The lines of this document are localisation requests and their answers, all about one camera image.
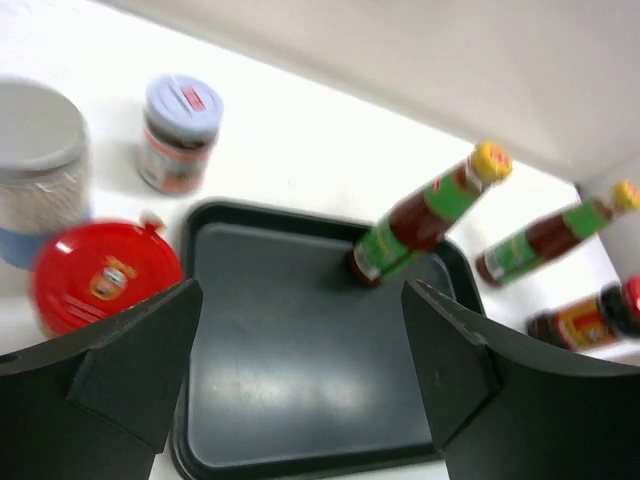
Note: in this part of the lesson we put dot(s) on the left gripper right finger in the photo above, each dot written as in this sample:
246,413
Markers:
501,405

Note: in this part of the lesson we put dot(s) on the yellow cap chili bottle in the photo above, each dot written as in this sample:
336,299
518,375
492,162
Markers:
417,223

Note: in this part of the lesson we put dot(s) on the silver lid white jar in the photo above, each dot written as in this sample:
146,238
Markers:
45,169

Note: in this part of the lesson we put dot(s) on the black plastic tray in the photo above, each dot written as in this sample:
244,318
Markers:
298,370

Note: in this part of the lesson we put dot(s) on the red lid sauce jar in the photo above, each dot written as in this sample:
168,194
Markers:
99,269

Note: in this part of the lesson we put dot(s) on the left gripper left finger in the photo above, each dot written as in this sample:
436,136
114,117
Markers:
98,403

